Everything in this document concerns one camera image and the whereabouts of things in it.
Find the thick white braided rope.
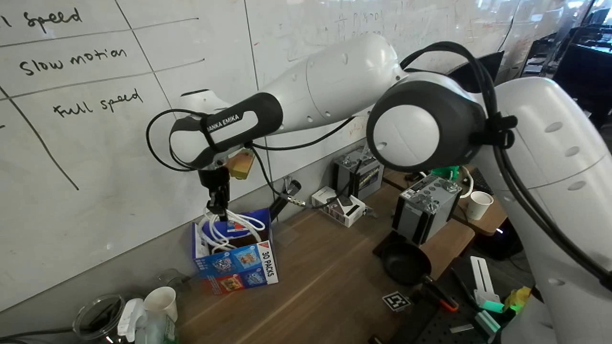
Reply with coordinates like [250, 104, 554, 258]
[196, 213, 232, 253]

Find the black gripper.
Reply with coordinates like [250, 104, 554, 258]
[196, 165, 232, 222]

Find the white paper cup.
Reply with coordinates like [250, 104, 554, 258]
[462, 190, 493, 224]

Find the teal green plastic block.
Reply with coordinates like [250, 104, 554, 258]
[473, 299, 506, 337]

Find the silver electronic control box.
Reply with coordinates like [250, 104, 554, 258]
[389, 176, 462, 247]

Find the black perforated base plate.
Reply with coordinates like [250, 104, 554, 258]
[407, 251, 550, 344]

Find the small white product box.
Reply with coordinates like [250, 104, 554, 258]
[309, 186, 368, 230]

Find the yellow green toy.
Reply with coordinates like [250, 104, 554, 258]
[502, 285, 533, 314]

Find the blue cardboard box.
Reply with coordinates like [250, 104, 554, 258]
[190, 209, 280, 297]

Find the white thick cable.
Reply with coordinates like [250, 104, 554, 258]
[456, 178, 475, 201]

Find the grey toaster with label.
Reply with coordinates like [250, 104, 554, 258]
[330, 148, 385, 201]

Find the black white fiducial marker tag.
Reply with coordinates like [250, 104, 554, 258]
[380, 291, 412, 314]

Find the black frying pan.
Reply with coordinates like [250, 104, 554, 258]
[372, 232, 460, 316]

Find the white crumpled cloth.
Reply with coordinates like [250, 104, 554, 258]
[116, 297, 177, 344]

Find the green crocodile toy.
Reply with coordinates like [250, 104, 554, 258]
[428, 165, 462, 184]

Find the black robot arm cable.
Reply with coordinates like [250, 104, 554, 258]
[143, 41, 612, 293]

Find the black computer monitor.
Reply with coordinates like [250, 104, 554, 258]
[437, 50, 504, 98]

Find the yellowish wrist camera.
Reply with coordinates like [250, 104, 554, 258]
[225, 149, 255, 180]

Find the whiteboard with handwriting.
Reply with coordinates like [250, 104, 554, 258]
[0, 0, 594, 314]

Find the white mug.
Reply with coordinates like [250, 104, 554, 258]
[143, 285, 179, 323]

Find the clear glass jar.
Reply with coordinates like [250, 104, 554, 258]
[70, 293, 127, 342]

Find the thin white rope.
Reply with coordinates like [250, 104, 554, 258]
[213, 209, 267, 245]

